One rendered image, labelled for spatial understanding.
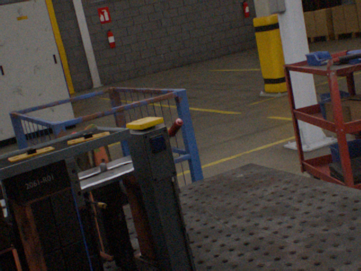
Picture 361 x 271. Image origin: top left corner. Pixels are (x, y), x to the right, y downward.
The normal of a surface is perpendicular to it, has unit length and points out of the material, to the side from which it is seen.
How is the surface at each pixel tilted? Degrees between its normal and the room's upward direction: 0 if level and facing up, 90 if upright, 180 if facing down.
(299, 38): 90
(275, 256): 0
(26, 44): 90
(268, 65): 90
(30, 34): 90
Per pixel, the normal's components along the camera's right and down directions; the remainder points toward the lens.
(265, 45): -0.87, 0.27
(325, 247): -0.20, -0.96
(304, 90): 0.42, 0.09
